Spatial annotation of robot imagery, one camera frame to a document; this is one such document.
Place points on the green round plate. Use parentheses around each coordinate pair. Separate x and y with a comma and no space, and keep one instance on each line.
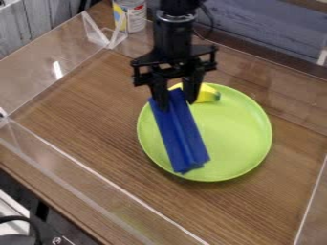
(236,131)

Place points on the white labelled can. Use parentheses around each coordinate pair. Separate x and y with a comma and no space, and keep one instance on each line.
(132,11)

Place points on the yellow toy banana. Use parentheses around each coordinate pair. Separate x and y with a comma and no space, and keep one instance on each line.
(208,93)

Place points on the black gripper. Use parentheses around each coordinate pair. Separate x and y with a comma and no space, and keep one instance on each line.
(171,58)

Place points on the blue plastic block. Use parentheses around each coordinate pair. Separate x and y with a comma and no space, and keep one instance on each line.
(181,140)

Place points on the clear acrylic enclosure wall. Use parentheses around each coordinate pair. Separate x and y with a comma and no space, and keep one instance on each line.
(100,207)

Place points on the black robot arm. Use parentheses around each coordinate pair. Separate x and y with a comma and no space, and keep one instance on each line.
(176,8)

